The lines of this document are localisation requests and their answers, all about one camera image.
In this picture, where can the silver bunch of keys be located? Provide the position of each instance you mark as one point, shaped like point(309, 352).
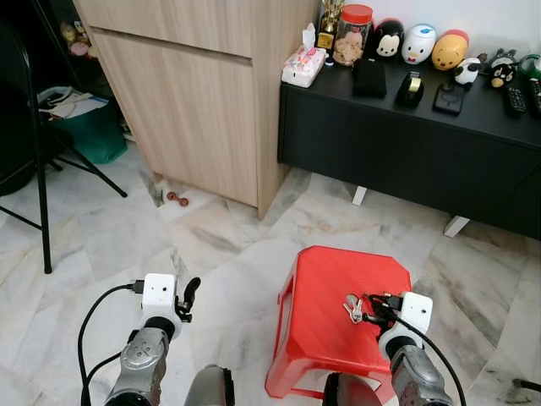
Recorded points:
point(352, 308)

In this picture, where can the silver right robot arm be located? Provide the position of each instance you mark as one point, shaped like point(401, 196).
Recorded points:
point(414, 376)

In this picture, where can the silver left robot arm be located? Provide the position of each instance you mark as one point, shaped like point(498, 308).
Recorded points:
point(139, 368)

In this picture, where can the red plastic stool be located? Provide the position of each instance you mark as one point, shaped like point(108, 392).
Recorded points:
point(338, 288)

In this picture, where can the grey left robot leg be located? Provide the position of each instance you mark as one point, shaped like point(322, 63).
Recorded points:
point(210, 387)

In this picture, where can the small brown floor object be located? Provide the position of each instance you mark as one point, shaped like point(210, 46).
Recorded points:
point(177, 199)

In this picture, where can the black low sideboard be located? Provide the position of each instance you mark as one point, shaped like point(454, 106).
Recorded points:
point(406, 144)

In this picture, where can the green bin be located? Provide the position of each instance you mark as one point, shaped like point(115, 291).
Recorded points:
point(89, 134)

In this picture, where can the light wooden cabinet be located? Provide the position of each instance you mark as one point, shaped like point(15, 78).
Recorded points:
point(203, 93)

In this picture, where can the black folding chair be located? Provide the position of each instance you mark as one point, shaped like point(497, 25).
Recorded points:
point(38, 152)

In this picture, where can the black tape dispenser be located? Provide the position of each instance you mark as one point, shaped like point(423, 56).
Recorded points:
point(411, 88)

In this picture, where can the flat black device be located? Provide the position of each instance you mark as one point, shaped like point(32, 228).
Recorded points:
point(448, 98)

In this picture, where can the papers in bin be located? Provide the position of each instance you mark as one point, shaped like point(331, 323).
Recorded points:
point(72, 103)

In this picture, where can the black square box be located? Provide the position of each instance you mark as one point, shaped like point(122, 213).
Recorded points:
point(369, 78)

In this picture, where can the pink white tissue pack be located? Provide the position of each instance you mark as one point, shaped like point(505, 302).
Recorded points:
point(303, 66)

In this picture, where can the small black white figurine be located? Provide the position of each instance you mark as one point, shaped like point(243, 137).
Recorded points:
point(467, 72)

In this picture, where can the black mouse plush toy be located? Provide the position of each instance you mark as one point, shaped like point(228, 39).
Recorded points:
point(388, 41)

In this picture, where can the white duck plush toy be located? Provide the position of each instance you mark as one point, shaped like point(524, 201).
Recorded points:
point(418, 44)

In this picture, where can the yellow bear plush toy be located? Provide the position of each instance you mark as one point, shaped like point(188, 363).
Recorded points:
point(450, 51)

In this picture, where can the clear jar with red lid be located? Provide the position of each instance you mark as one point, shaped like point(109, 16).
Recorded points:
point(352, 38)

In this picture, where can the small black yellow figurine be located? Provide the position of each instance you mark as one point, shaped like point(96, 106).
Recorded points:
point(503, 69)

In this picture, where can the pink toy on shelf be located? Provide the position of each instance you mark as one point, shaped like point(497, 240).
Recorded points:
point(78, 38)

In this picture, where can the golden trophy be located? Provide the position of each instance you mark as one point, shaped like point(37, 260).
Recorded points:
point(330, 25)

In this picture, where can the green white container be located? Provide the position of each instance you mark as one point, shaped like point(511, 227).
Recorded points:
point(531, 64)

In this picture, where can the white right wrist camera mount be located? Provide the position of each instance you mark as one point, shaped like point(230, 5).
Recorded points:
point(416, 311)

